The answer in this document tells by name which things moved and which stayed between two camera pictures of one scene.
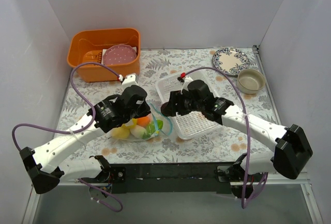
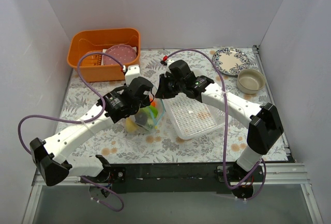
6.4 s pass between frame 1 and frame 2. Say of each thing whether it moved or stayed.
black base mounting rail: stayed
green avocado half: moved
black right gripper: moved
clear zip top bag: moved
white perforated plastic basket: stayed
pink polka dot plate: stayed
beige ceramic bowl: stayed
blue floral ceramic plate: stayed
